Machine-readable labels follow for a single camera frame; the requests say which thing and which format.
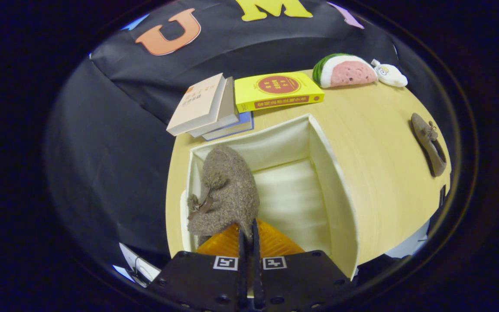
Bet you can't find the white flat sheet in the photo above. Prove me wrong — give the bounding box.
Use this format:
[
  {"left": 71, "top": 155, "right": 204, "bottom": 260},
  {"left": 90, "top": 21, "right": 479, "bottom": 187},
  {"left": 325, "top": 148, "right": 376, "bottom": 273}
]
[{"left": 113, "top": 243, "right": 162, "bottom": 286}]

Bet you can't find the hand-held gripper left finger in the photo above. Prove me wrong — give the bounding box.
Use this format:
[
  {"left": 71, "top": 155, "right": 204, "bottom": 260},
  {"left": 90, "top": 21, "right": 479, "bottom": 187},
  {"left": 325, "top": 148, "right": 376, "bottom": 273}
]
[{"left": 147, "top": 222, "right": 249, "bottom": 312}]

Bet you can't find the yellow book with red circle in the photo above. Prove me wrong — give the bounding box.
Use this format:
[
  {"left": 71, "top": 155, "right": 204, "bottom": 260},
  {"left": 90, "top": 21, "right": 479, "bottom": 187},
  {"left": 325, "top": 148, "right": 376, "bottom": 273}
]
[{"left": 234, "top": 71, "right": 325, "bottom": 114}]

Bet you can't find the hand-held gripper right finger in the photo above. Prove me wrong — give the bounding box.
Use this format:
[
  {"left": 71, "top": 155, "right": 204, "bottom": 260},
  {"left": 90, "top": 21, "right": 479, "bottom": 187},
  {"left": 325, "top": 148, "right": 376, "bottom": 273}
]
[{"left": 249, "top": 218, "right": 356, "bottom": 312}]

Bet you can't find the blue cover book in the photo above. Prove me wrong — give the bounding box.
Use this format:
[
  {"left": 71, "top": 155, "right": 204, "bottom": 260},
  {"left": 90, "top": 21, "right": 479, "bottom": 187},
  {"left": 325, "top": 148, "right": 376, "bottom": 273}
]
[{"left": 201, "top": 111, "right": 255, "bottom": 141}]

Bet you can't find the watermelon slice plush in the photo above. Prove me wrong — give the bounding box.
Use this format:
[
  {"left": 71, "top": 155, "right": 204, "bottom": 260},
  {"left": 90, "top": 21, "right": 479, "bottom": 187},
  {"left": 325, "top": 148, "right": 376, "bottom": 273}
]
[{"left": 312, "top": 53, "right": 379, "bottom": 89}]

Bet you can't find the grey cover book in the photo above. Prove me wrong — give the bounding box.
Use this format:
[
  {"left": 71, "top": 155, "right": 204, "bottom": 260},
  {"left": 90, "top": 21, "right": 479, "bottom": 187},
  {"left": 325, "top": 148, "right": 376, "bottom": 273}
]
[{"left": 188, "top": 77, "right": 240, "bottom": 138}]

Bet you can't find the cream storage box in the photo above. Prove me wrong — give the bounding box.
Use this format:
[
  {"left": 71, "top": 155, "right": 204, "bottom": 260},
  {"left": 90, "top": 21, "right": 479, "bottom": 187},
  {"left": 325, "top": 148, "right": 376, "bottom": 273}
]
[{"left": 179, "top": 114, "right": 360, "bottom": 280}]

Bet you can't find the beige cover book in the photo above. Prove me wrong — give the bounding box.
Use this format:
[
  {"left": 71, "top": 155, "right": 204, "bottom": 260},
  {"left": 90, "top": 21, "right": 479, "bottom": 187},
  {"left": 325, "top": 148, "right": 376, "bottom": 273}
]
[{"left": 166, "top": 73, "right": 225, "bottom": 137}]

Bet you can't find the white plush toy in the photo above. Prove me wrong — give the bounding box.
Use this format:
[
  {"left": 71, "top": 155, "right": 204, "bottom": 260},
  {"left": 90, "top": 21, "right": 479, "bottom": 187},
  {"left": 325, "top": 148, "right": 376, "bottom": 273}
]
[{"left": 371, "top": 59, "right": 408, "bottom": 88}]

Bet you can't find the brown fuzzy shoe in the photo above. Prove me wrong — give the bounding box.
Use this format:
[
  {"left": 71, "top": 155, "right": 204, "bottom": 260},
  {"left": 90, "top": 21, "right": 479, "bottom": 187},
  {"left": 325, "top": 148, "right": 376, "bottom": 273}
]
[
  {"left": 411, "top": 113, "right": 447, "bottom": 177},
  {"left": 187, "top": 144, "right": 260, "bottom": 247}
]

